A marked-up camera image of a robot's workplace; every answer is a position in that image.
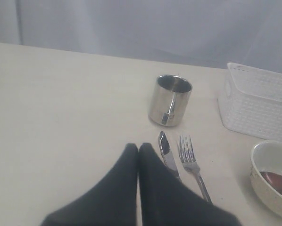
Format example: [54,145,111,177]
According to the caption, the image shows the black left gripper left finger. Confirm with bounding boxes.
[42,143,138,226]

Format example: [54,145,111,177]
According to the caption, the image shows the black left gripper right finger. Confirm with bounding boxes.
[139,143,229,226]

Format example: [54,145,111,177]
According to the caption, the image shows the silver table knife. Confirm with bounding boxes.
[158,131,181,181]

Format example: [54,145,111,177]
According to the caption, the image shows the silver fork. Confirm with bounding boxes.
[179,135,212,204]

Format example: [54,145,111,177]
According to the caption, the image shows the shiny steel cup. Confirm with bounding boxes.
[148,74,193,127]

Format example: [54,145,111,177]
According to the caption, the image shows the white bowl dark inside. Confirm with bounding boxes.
[250,141,282,217]

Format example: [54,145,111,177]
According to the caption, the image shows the reddish wooden spoon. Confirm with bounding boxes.
[260,171,282,195]

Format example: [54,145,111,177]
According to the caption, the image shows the white perforated plastic basket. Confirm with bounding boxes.
[218,62,282,142]

